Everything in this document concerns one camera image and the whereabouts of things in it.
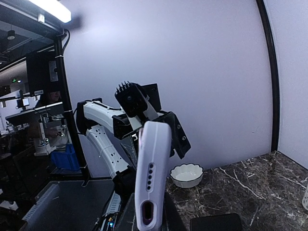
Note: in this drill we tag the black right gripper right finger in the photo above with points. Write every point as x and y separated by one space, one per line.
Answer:
171 218

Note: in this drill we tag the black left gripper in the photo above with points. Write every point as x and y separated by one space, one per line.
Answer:
180 142

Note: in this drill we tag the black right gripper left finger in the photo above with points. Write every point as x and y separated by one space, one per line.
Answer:
127 221

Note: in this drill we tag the black phone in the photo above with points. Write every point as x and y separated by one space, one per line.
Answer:
226 222

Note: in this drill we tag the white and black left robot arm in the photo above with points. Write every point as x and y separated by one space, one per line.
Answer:
113 131

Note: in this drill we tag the small green circuit board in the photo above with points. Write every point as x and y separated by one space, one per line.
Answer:
109 223

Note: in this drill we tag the white fluted ramekin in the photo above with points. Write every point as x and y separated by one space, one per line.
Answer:
187 175

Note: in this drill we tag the blue plastic storage bin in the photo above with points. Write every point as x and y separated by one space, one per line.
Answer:
67 159

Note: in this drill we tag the person in background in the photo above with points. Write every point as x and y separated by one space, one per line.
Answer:
49 133

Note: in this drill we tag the ceiling light bar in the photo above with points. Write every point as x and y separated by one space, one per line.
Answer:
55 8

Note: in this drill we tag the white patterned mug orange inside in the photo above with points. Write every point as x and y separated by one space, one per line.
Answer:
305 198

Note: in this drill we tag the white slotted cable duct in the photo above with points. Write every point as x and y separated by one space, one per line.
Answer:
113 204

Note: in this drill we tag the black outer frame post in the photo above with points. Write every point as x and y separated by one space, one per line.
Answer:
60 43

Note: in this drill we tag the black left corner post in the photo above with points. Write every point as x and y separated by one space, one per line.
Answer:
274 74

